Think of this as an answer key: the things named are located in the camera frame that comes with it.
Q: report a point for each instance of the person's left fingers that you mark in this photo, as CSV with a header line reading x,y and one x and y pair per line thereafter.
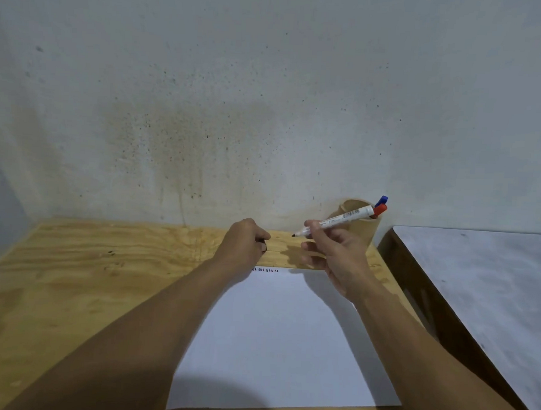
x,y
259,238

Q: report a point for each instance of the person's left hand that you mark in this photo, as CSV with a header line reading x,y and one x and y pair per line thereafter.
x,y
239,244

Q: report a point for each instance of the white marker with red end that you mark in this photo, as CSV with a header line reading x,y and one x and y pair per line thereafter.
x,y
346,218

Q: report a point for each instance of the brown cardboard pen holder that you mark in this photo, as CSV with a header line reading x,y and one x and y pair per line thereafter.
x,y
364,230

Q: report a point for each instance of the grey-topped dark side table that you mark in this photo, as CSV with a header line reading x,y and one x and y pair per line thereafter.
x,y
492,291

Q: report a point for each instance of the person's left forearm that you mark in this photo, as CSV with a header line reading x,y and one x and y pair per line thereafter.
x,y
146,336

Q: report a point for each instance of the person's right hand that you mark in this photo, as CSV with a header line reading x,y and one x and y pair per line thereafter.
x,y
346,263

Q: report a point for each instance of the person's right fingers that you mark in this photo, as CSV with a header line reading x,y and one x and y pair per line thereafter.
x,y
319,248

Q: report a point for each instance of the white paper sheet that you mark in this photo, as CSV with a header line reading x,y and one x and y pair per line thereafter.
x,y
281,343

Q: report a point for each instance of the blue marker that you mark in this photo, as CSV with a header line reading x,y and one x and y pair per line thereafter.
x,y
381,201

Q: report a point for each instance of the person's right forearm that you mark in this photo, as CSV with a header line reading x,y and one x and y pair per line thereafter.
x,y
424,369

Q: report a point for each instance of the black marker cap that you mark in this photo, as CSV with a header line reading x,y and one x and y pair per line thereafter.
x,y
263,247

